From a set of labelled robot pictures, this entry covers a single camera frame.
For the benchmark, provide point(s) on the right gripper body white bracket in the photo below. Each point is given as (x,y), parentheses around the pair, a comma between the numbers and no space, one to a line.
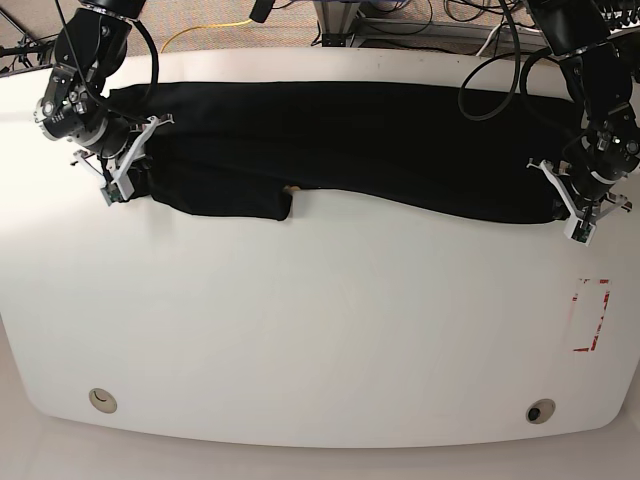
(111,153)

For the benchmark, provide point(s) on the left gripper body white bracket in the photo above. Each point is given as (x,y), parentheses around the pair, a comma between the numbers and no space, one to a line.
(585,195)

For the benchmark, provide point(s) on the black T-shirt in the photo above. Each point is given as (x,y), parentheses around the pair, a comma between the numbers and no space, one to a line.
(240,149)

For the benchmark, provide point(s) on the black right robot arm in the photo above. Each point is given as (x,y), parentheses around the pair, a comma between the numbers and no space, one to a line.
(91,47)

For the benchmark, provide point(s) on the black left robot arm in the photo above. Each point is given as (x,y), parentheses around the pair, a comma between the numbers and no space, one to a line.
(599,80)

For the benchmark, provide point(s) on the red tape rectangle marking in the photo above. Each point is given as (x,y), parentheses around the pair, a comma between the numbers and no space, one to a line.
(587,313)

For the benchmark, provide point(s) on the left table grommet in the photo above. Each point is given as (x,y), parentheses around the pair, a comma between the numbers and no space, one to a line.
(103,401)

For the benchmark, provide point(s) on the table grommet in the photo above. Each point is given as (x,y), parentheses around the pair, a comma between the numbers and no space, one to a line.
(540,411)
(103,401)

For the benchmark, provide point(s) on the right table grommet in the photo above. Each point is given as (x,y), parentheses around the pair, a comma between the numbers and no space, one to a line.
(540,411)

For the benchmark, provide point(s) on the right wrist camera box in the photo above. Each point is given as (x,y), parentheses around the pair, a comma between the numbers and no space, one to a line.
(117,191)

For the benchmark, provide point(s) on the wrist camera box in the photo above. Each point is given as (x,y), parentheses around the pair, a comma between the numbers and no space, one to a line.
(117,191)
(579,230)

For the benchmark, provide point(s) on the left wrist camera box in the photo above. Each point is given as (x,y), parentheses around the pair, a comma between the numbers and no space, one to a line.
(579,230)

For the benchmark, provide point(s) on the aluminium centre post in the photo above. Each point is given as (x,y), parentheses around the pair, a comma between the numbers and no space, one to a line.
(336,19)

